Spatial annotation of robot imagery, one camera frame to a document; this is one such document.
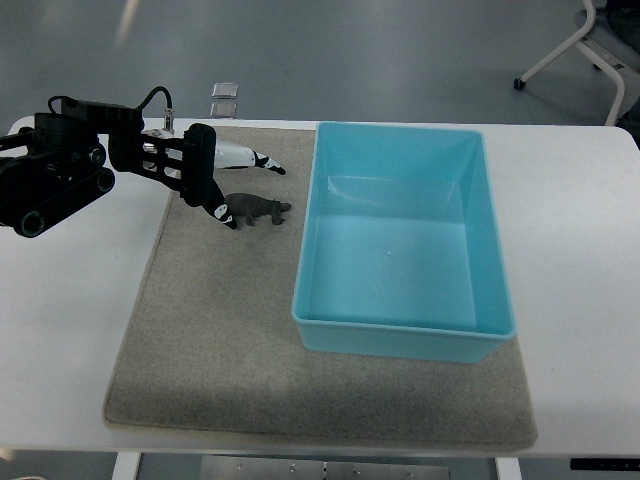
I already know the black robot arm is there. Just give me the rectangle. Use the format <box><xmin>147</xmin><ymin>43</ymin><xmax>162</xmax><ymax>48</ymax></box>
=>
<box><xmin>1</xmin><ymin>86</ymin><xmax>173</xmax><ymax>238</ymax></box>

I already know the upper clear floor tile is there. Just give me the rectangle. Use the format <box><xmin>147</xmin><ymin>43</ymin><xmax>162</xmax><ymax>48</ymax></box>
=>
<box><xmin>211</xmin><ymin>82</ymin><xmax>239</xmax><ymax>99</ymax></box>

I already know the blue plastic box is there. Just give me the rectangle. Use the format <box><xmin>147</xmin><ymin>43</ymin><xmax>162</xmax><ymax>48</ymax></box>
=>
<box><xmin>292</xmin><ymin>122</ymin><xmax>516</xmax><ymax>363</ymax></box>

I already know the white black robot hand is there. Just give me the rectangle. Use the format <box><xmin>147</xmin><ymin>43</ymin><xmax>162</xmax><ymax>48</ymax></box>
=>
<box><xmin>181</xmin><ymin>123</ymin><xmax>286</xmax><ymax>230</ymax></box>

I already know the grey felt mat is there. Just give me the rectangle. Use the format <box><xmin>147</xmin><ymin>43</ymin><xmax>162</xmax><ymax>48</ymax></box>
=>
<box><xmin>103</xmin><ymin>127</ymin><xmax>537</xmax><ymax>451</ymax></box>

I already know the brown toy hippo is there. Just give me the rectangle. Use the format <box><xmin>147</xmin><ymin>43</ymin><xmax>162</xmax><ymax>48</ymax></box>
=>
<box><xmin>225</xmin><ymin>193</ymin><xmax>291</xmax><ymax>226</ymax></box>

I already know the clear floor tile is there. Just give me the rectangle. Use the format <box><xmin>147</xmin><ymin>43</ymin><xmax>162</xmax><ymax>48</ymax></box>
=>
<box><xmin>209</xmin><ymin>101</ymin><xmax>237</xmax><ymax>119</ymax></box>
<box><xmin>211</xmin><ymin>82</ymin><xmax>239</xmax><ymax>99</ymax></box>

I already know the lower clear floor tile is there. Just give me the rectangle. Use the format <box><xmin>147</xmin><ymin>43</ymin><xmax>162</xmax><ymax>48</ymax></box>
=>
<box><xmin>209</xmin><ymin>101</ymin><xmax>237</xmax><ymax>119</ymax></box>

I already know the metal plate under table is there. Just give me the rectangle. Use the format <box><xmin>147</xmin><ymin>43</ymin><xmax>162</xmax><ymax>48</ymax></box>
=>
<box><xmin>199</xmin><ymin>455</ymin><xmax>451</xmax><ymax>480</ymax></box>

